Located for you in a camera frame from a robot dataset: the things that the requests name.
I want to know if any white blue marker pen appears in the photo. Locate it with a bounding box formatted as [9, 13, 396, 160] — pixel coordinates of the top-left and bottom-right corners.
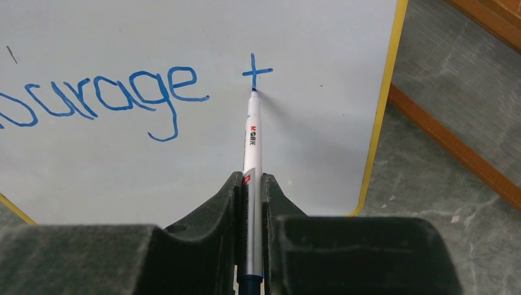
[237, 88, 264, 294]

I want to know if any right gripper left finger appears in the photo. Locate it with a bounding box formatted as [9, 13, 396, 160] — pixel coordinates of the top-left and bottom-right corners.
[1, 172, 242, 294]

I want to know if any yellow framed whiteboard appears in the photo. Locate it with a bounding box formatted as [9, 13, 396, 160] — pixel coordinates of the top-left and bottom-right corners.
[1, 1, 407, 226]

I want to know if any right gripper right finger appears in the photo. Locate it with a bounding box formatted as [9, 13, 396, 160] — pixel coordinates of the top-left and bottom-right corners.
[261, 174, 463, 294]

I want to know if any orange wooden rack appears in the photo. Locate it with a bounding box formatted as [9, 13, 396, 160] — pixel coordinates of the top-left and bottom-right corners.
[388, 1, 520, 208]

